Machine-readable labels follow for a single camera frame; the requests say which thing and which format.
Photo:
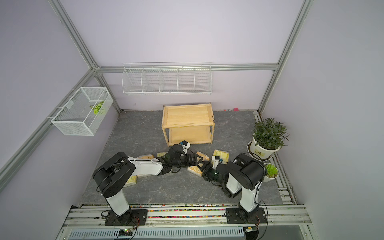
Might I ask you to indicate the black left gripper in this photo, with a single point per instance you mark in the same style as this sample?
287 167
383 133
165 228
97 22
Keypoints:
194 160

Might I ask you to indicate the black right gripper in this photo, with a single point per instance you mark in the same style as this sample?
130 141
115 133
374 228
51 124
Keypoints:
206 171

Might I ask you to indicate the orange tissue pack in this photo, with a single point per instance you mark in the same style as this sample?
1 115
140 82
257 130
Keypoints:
195 169
146 157

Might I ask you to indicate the green tissue pack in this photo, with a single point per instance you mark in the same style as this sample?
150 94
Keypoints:
161 154
223 155
131 181

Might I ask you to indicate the light wooden two-tier shelf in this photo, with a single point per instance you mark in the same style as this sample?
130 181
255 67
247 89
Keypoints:
192 123

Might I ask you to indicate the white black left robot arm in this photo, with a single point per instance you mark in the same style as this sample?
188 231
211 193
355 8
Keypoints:
112 176

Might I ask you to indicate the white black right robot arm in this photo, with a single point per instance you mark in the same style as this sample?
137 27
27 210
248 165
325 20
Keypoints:
244 175

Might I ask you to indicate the small potted green plant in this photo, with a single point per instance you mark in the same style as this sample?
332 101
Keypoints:
271 172

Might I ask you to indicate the large potted green plant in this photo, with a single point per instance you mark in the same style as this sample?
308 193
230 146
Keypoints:
269 136

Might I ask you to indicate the green toy in basket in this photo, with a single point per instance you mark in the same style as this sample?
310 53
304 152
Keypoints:
98 109

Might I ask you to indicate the white mesh side basket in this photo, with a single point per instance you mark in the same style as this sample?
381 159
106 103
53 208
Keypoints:
76 118

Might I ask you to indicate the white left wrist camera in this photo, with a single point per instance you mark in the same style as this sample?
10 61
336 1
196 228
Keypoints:
186 145

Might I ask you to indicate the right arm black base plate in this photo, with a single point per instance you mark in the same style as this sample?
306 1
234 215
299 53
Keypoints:
241 216

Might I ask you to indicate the white wire wall rack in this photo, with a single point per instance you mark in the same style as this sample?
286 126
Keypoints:
172 78

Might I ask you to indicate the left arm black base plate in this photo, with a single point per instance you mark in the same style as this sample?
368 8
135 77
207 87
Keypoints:
126 217

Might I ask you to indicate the aluminium front rail frame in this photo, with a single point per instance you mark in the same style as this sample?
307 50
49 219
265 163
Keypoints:
183 221

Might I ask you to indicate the aluminium frame corner post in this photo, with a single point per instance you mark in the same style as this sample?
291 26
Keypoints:
82 48

